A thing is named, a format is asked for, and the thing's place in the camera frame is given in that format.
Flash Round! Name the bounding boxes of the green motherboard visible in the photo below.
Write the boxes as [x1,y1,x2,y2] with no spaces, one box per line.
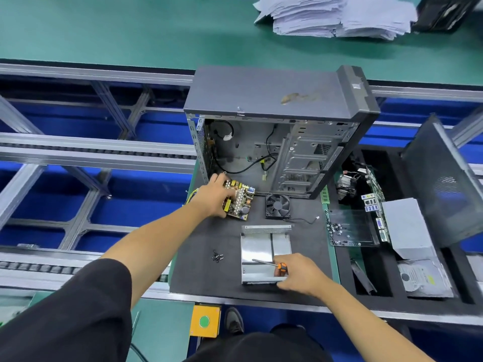
[323,165,392,247]

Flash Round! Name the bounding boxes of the silver optical drive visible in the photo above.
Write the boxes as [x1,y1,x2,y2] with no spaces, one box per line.
[381,197,437,261]

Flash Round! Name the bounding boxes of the processor cooler with fan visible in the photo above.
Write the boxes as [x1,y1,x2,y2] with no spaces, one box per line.
[336,171,367,202]

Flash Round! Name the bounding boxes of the person's left forearm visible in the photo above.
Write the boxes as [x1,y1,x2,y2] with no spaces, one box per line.
[98,200,208,310]

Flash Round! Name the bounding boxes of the silver hard drive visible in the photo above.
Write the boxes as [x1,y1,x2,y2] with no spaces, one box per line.
[397,257,455,299]

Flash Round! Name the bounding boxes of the dark grey case side panel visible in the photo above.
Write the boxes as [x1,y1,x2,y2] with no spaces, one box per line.
[400,113,483,249]

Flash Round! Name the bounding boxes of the person's left shoe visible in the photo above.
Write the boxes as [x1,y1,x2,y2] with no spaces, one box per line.
[224,307,245,335]

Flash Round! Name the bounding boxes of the person's black shirt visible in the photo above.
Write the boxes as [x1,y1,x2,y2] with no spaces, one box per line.
[0,258,133,362]

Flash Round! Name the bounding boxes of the power supply circuit board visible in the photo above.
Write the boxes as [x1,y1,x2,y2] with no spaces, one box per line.
[185,177,256,222]

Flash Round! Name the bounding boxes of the dark grey foam mat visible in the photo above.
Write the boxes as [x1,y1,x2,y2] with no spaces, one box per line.
[170,177,337,305]

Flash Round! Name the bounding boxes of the orange-handled screwdriver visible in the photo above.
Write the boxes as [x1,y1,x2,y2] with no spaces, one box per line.
[251,257,289,278]

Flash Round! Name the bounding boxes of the silver power supply unit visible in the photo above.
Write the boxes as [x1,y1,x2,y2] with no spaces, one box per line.
[240,224,294,286]

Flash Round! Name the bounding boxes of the person's black trousers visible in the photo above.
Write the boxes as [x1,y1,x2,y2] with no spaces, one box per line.
[185,324,341,362]

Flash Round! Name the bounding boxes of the stack of white papers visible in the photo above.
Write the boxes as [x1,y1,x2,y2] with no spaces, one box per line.
[253,0,418,41]

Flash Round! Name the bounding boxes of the person's right forearm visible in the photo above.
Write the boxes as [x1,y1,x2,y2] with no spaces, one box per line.
[313,279,437,362]

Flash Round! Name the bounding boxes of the person's right hand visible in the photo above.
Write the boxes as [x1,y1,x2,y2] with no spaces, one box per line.
[273,252,333,299]

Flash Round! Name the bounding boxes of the aluminium conveyor frame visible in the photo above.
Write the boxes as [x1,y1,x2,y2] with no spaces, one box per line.
[0,60,483,329]

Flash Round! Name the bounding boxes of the black foam tray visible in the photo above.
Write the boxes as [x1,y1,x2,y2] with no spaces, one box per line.
[325,147,483,314]

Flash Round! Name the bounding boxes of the yellow box with green button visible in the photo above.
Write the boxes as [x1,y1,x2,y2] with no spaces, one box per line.
[189,304,223,338]

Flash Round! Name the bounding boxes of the black cooling fan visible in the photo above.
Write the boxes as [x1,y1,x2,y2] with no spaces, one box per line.
[264,193,291,219]

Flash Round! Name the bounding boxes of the grey computer tower case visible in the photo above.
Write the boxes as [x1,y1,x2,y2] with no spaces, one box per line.
[183,65,382,201]

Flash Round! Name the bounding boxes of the person's left hand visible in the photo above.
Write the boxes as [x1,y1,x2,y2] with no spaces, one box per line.
[192,173,238,221]

